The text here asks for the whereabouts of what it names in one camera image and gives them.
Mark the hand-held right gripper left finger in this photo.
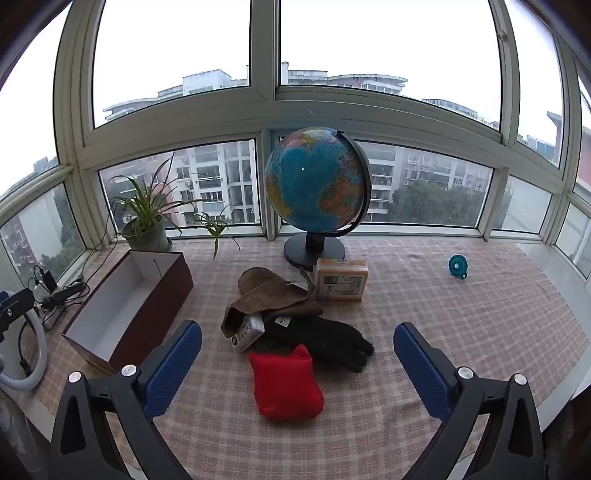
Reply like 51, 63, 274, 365
48, 319, 204, 480

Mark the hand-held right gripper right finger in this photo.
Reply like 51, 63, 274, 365
393, 322, 548, 480

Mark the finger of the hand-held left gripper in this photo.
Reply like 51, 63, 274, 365
0, 288, 37, 334

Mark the brown cardboard box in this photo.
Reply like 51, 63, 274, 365
61, 250, 195, 376

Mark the small patterned tissue pack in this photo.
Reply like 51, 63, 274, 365
231, 315, 265, 354

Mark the black knitted glove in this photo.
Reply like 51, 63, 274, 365
259, 316, 376, 374

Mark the orange tissue pack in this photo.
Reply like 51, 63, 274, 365
313, 258, 370, 302

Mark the red bean bag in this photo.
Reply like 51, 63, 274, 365
248, 344, 325, 423

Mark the brown coarse cloth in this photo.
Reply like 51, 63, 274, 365
221, 267, 324, 340

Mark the black power strip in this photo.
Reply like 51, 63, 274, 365
41, 281, 88, 310

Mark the pink checked tablecloth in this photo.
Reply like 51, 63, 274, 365
34, 235, 578, 480

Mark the potted spider plant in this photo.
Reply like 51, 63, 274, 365
108, 152, 241, 259

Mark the blue desk globe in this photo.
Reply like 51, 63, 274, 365
264, 128, 371, 268

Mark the white ring light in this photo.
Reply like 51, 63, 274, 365
0, 318, 48, 393

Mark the white window frame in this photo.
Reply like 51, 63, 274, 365
0, 0, 591, 278

